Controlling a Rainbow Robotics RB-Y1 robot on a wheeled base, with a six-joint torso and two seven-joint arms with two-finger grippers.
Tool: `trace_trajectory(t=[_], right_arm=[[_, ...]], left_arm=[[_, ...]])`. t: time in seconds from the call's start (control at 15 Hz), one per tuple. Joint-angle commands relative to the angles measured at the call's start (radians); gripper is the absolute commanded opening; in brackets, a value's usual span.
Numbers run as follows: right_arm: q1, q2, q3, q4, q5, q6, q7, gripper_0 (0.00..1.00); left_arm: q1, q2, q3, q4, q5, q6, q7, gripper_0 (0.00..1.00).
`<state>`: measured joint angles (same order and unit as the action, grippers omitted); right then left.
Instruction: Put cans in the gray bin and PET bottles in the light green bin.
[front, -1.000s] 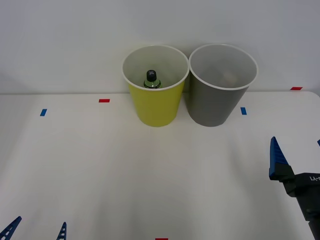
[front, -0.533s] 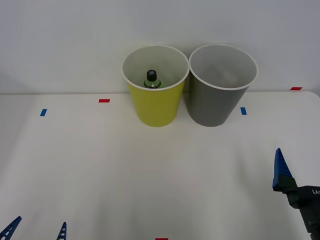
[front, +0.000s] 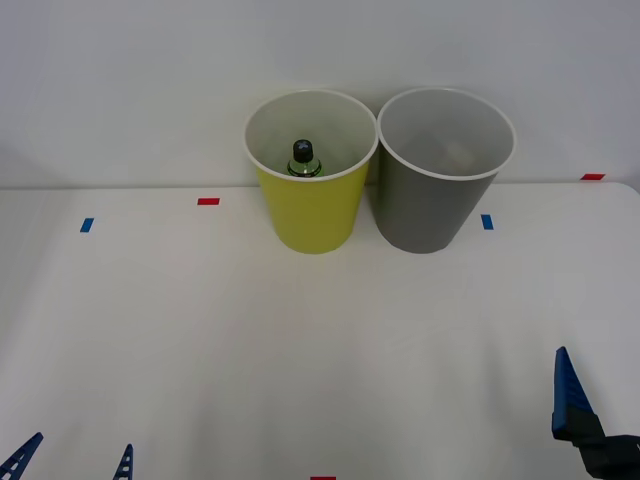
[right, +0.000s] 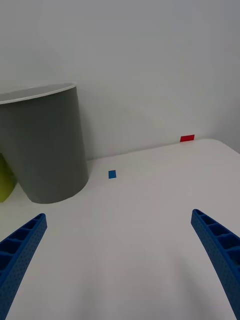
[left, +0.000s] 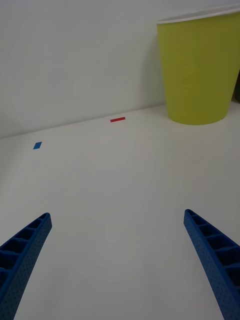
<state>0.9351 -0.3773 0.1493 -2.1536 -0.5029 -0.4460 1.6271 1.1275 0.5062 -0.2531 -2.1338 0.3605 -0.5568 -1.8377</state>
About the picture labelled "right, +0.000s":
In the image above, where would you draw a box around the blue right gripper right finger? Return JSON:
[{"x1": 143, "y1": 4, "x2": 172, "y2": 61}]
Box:
[{"x1": 190, "y1": 208, "x2": 240, "y2": 320}]

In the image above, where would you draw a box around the yellow-green plastic bin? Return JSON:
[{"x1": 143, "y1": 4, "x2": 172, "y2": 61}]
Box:
[{"x1": 0, "y1": 152, "x2": 18, "y2": 203}]

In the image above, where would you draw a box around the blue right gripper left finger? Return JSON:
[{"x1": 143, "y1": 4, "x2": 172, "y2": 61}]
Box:
[{"x1": 0, "y1": 212, "x2": 48, "y2": 320}]

